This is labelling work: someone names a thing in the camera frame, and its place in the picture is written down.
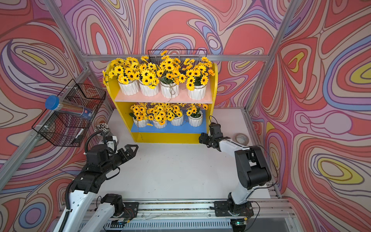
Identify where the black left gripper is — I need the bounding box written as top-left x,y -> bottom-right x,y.
100,144 -> 138,176

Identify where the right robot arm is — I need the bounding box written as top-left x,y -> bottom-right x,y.
199,133 -> 271,217

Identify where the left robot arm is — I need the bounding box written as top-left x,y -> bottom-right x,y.
54,131 -> 139,232

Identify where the clear cup of pencils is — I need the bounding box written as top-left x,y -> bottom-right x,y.
94,123 -> 113,137

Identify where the clear packing tape roll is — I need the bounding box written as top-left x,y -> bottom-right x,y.
234,133 -> 250,146

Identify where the black marker in basket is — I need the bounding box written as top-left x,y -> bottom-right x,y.
71,128 -> 85,145

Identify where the yellow wooden shelf unit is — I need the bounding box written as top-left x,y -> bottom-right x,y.
106,63 -> 218,144

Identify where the blue capped pencil tube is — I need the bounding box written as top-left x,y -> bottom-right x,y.
45,95 -> 93,120

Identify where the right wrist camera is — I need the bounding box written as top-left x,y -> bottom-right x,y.
209,122 -> 223,139

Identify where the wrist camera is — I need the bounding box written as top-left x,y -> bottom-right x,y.
209,122 -> 223,139
106,135 -> 118,150

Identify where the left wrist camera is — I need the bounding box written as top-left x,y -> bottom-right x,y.
106,135 -> 118,150

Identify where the black wire basket left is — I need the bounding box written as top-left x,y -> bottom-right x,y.
31,80 -> 106,147

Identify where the black wire basket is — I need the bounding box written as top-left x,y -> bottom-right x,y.
31,80 -> 106,147
147,48 -> 208,65

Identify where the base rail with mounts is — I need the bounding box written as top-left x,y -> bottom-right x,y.
57,185 -> 299,232

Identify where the black wire basket rear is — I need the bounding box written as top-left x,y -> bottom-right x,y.
147,48 -> 208,65

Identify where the aluminium frame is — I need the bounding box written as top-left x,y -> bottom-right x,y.
1,1 -> 304,208

